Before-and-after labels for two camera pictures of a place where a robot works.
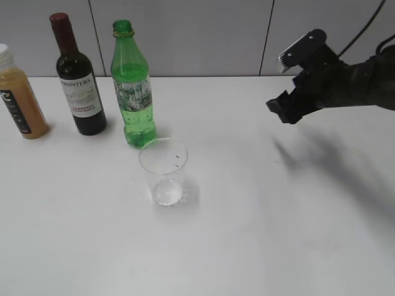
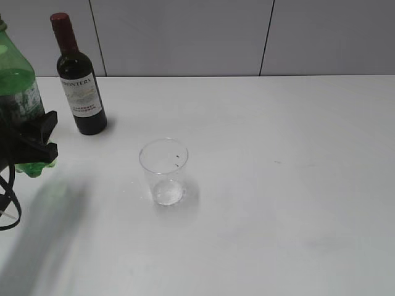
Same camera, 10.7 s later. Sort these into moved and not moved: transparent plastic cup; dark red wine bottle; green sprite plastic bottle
Moved: green sprite plastic bottle
Not moved: dark red wine bottle; transparent plastic cup
